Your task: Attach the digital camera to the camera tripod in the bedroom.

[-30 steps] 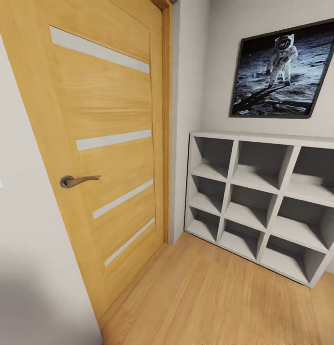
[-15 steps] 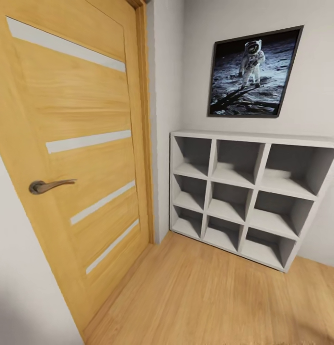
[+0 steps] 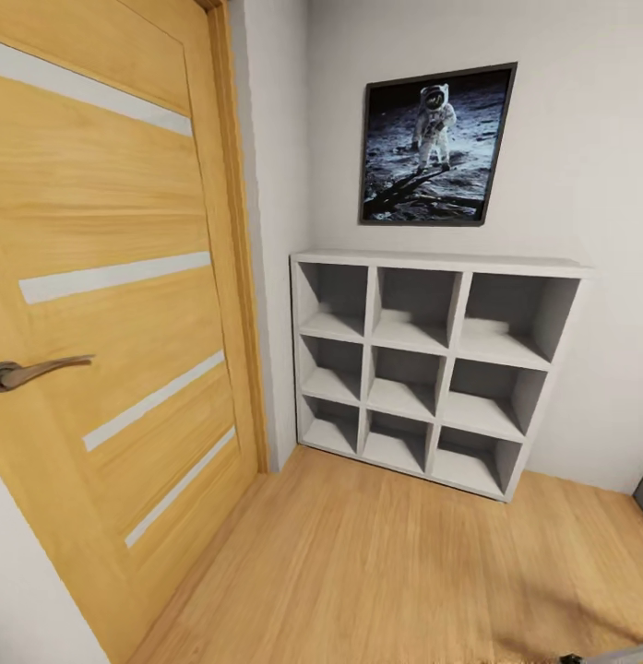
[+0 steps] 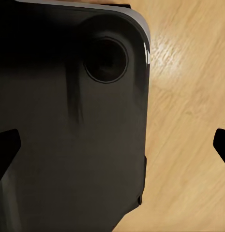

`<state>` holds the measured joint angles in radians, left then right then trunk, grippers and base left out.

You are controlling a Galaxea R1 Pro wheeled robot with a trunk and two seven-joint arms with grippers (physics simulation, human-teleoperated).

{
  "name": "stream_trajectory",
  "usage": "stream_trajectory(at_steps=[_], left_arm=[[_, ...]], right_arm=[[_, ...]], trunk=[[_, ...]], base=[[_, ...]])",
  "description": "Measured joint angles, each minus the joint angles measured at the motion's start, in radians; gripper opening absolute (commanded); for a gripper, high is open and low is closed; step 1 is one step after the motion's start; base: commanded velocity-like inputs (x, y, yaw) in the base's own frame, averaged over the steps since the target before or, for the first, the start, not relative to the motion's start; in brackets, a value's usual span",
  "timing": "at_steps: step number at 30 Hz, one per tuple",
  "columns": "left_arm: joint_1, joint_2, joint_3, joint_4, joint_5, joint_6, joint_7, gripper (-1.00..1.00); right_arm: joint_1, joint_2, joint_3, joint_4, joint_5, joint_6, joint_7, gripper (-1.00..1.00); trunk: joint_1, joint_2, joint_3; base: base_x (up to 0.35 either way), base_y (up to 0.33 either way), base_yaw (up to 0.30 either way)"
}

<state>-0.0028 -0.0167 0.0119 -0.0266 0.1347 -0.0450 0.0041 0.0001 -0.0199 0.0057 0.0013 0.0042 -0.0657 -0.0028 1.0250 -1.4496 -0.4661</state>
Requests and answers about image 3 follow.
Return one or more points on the door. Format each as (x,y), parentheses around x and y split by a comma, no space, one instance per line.
(132,409)

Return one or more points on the painting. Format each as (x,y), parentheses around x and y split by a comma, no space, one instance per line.
(431,145)

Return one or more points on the bookcase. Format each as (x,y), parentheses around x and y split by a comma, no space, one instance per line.
(513,422)

